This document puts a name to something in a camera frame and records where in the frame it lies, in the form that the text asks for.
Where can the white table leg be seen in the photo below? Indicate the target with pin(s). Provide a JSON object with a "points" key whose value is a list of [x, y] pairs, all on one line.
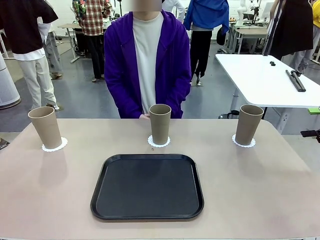
{"points": [[235, 100]]}

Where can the person's left forearm purple sleeve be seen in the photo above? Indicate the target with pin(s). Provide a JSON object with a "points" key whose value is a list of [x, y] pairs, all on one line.
{"points": [[181, 90]]}

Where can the black hanging bag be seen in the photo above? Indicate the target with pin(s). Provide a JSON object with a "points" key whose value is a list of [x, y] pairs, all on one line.
{"points": [[221, 36]]}

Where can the person in blue jacket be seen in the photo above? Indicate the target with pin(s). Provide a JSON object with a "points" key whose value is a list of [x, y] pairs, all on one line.
{"points": [[207, 12]]}

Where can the person in white shirt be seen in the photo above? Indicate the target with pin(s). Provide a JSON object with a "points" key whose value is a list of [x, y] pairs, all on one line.
{"points": [[176, 6]]}

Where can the person in black shirt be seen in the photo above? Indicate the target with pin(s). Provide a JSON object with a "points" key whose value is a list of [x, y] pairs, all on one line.
{"points": [[22, 25]]}

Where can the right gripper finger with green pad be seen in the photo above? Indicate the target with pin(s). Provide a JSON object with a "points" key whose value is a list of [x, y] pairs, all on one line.
{"points": [[310, 133], [314, 110]]}

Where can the grey workbench desk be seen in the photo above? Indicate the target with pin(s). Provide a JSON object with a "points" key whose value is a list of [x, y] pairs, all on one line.
{"points": [[250, 31]]}

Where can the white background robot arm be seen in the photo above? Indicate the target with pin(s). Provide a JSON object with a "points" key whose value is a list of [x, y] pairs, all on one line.
{"points": [[241, 12]]}

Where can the person in black coat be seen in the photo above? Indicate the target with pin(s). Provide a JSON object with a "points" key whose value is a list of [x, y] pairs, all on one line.
{"points": [[290, 32]]}

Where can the person in purple hoodie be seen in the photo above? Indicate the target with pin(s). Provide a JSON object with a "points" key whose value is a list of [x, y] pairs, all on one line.
{"points": [[147, 50]]}

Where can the black folded tripod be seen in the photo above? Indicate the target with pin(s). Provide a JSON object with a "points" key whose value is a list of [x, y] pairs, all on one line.
{"points": [[297, 82]]}

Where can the person in yellow top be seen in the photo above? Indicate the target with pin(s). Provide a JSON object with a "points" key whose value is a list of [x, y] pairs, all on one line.
{"points": [[317, 12]]}

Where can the black table foot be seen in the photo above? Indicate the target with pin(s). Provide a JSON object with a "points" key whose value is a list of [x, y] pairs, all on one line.
{"points": [[228, 115]]}

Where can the person's right forearm purple sleeve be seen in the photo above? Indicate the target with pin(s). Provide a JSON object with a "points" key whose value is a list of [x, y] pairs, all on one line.
{"points": [[117, 95]]}

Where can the black plastic tray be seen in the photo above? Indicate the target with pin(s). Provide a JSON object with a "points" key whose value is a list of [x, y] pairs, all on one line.
{"points": [[150, 190]]}

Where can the small black clamp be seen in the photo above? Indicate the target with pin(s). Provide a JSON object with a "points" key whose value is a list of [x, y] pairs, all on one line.
{"points": [[272, 63]]}

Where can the person in plaid shirt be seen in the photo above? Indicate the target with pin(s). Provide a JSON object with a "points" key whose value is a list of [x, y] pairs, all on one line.
{"points": [[91, 20]]}

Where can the tall beige cup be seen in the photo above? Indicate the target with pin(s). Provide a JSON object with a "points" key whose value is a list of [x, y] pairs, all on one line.
{"points": [[47, 130], [247, 127], [160, 125]]}

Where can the large white table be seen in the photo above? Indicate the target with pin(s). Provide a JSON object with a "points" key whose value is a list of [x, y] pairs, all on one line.
{"points": [[262, 82]]}

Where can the grey desk with metal legs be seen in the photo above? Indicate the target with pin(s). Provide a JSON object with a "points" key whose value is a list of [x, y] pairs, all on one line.
{"points": [[71, 27]]}

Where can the person in grey trousers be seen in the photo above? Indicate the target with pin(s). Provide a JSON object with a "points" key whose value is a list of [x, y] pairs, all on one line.
{"points": [[53, 55]]}

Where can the white scalloped paper coaster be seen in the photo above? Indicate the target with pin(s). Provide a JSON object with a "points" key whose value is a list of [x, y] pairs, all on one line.
{"points": [[150, 142], [63, 148], [253, 144]]}

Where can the person's right hand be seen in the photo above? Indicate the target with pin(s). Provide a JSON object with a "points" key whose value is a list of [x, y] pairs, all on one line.
{"points": [[145, 116]]}

